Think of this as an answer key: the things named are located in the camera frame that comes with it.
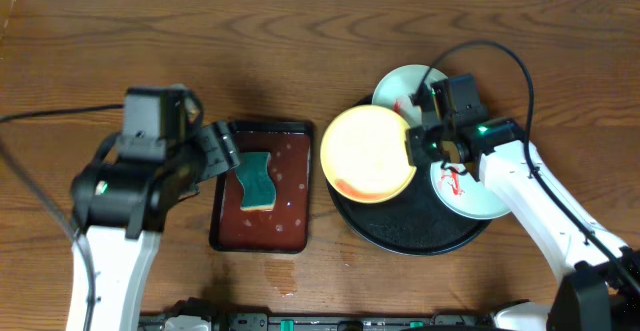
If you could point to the black round serving tray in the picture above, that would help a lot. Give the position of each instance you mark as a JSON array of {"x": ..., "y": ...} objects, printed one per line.
[{"x": 415, "y": 222}]

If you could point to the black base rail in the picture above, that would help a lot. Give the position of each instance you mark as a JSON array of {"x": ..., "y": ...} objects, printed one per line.
[{"x": 264, "y": 322}]

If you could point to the yellow plate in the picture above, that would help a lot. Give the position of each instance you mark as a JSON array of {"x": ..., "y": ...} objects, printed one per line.
[{"x": 363, "y": 154}]

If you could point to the green scouring sponge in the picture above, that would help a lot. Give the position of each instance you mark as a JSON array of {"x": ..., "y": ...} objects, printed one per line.
[{"x": 259, "y": 191}]

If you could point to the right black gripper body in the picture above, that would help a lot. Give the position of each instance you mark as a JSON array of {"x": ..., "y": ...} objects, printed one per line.
[{"x": 428, "y": 146}]

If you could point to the light blue plate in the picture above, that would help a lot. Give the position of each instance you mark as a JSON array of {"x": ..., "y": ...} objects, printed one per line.
[
  {"x": 394, "y": 90},
  {"x": 462, "y": 194}
]

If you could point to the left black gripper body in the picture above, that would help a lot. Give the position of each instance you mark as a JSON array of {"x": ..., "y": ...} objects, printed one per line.
[{"x": 223, "y": 146}]

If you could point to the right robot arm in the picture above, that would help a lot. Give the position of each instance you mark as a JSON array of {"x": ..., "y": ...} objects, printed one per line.
[{"x": 596, "y": 271}]

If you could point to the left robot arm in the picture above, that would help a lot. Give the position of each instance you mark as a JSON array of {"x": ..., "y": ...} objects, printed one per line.
[{"x": 121, "y": 210}]

